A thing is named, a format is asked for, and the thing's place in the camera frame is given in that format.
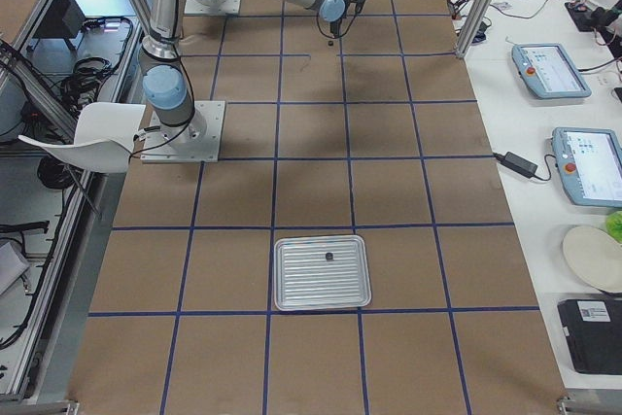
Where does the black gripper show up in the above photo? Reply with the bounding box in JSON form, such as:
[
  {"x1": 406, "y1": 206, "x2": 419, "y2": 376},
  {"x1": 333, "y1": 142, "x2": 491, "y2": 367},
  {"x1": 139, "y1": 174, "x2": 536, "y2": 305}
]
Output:
[{"x1": 329, "y1": 0, "x2": 366, "y2": 38}]

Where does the black power adapter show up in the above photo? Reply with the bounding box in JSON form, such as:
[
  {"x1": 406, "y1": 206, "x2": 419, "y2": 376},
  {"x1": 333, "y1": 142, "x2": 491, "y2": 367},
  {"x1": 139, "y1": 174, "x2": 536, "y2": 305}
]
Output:
[{"x1": 493, "y1": 152, "x2": 537, "y2": 179}]

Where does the upper teach pendant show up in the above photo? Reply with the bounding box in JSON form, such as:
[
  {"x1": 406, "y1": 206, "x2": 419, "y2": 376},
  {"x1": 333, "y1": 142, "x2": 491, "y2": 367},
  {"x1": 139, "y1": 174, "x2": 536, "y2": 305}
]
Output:
[{"x1": 511, "y1": 43, "x2": 592, "y2": 99}]

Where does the ribbed metal tray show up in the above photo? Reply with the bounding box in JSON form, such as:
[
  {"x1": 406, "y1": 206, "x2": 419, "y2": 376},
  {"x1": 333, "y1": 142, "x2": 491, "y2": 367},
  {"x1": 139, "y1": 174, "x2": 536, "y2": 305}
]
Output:
[{"x1": 273, "y1": 234, "x2": 372, "y2": 312}]

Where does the lower teach pendant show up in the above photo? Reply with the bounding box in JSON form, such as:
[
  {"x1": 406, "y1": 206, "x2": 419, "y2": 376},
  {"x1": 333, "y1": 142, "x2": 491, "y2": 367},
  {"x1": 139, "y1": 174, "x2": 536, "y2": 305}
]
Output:
[{"x1": 551, "y1": 127, "x2": 621, "y2": 208}]

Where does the black cable bundle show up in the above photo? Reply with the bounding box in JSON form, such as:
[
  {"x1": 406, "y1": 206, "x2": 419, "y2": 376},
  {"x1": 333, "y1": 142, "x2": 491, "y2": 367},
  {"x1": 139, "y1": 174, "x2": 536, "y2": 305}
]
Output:
[{"x1": 57, "y1": 57, "x2": 122, "y2": 115}]

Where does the white plate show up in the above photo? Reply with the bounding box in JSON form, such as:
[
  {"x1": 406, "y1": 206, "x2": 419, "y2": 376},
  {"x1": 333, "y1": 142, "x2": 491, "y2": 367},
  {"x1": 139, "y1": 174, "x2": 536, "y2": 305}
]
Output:
[{"x1": 562, "y1": 225, "x2": 621, "y2": 294}]

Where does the teach pendant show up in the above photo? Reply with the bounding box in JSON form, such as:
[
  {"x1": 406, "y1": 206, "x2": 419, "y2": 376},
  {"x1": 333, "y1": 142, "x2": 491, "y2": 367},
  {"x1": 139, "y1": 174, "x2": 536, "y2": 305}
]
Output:
[
  {"x1": 551, "y1": 127, "x2": 621, "y2": 208},
  {"x1": 511, "y1": 43, "x2": 592, "y2": 99}
]

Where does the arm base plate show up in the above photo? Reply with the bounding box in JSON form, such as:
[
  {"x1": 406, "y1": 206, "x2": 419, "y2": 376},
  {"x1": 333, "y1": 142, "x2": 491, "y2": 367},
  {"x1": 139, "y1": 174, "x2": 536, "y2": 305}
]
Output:
[
  {"x1": 185, "y1": 0, "x2": 241, "y2": 17},
  {"x1": 139, "y1": 100, "x2": 225, "y2": 163}
]

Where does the white chair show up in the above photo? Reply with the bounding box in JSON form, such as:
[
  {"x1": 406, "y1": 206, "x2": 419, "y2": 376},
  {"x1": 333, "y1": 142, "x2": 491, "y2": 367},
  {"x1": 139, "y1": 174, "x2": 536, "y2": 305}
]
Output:
[{"x1": 18, "y1": 102, "x2": 146, "y2": 174}]

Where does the black laptop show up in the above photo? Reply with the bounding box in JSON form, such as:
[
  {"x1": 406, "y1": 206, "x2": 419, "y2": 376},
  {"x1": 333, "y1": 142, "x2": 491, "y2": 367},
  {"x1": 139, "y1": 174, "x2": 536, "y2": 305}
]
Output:
[{"x1": 558, "y1": 299, "x2": 621, "y2": 375}]

